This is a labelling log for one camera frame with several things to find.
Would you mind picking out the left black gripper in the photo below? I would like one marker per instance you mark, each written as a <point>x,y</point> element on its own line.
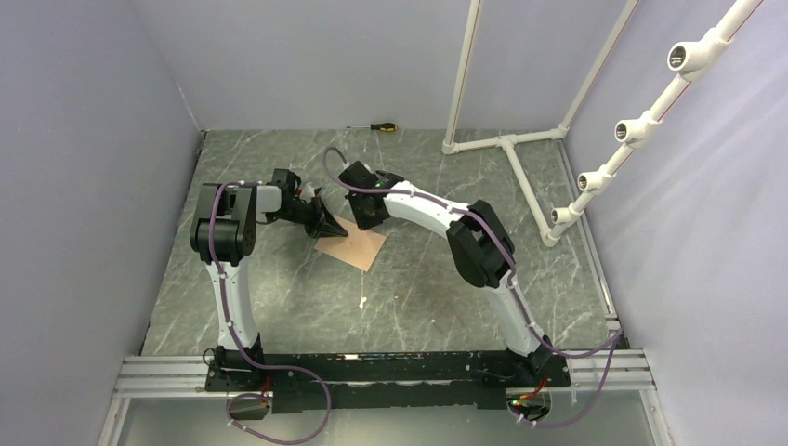
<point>322,225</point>

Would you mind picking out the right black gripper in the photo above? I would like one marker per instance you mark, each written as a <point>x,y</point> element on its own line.
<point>363,224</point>

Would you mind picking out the brown paper envelope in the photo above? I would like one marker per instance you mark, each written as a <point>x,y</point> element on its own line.
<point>359,249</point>

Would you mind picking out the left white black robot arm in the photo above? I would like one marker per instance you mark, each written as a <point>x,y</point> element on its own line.
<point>223,234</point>

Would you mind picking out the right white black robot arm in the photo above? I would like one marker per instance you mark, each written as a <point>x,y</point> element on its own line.
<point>482,254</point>

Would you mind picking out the yellow black screwdriver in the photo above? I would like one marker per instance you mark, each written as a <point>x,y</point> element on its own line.
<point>381,127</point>

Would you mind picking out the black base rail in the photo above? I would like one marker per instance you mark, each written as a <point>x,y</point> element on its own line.
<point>298,382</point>

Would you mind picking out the aluminium frame rail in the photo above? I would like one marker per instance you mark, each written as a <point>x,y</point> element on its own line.
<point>622,370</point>

